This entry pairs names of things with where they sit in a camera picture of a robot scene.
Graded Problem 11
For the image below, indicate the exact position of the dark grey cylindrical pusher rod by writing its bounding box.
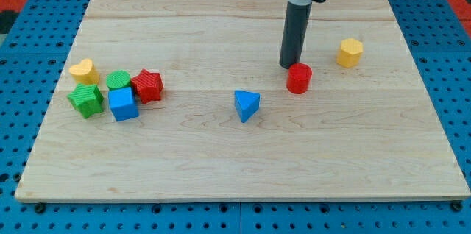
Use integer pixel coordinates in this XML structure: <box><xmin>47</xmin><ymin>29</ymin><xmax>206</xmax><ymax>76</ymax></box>
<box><xmin>279</xmin><ymin>2</ymin><xmax>311</xmax><ymax>69</ymax></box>

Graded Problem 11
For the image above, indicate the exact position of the blue triangle block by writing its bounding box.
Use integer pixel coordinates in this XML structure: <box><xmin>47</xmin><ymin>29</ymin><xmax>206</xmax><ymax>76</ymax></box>
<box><xmin>234</xmin><ymin>90</ymin><xmax>261</xmax><ymax>123</ymax></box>

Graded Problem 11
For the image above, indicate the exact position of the red cylinder block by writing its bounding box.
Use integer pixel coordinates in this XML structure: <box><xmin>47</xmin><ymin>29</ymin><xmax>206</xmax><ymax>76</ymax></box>
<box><xmin>286</xmin><ymin>63</ymin><xmax>313</xmax><ymax>94</ymax></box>

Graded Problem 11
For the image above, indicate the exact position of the yellow hexagon block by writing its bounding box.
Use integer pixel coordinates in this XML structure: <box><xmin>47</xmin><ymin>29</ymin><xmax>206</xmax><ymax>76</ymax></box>
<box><xmin>336</xmin><ymin>38</ymin><xmax>364</xmax><ymax>68</ymax></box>

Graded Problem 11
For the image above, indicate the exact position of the wooden board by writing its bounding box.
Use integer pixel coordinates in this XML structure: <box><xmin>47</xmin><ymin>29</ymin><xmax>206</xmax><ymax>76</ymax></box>
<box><xmin>15</xmin><ymin>0</ymin><xmax>470</xmax><ymax>203</ymax></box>

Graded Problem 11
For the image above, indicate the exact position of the red star block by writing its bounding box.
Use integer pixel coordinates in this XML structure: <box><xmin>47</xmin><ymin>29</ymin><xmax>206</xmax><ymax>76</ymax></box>
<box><xmin>130</xmin><ymin>69</ymin><xmax>163</xmax><ymax>104</ymax></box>

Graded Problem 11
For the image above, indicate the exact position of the green cylinder block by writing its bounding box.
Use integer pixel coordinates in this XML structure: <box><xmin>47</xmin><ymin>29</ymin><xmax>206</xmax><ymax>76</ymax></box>
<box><xmin>106</xmin><ymin>70</ymin><xmax>131</xmax><ymax>91</ymax></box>

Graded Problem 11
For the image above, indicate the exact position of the blue cube block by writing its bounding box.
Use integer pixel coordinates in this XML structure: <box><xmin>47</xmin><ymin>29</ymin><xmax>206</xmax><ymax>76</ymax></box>
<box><xmin>108</xmin><ymin>87</ymin><xmax>139</xmax><ymax>121</ymax></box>

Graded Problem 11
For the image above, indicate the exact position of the yellow heart block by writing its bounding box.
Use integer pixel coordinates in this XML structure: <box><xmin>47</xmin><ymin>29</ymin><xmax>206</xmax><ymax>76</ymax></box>
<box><xmin>68</xmin><ymin>58</ymin><xmax>100</xmax><ymax>85</ymax></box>

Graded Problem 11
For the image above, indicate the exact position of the green star block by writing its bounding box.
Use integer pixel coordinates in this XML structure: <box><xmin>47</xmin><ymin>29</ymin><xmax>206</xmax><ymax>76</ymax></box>
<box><xmin>67</xmin><ymin>83</ymin><xmax>104</xmax><ymax>118</ymax></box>

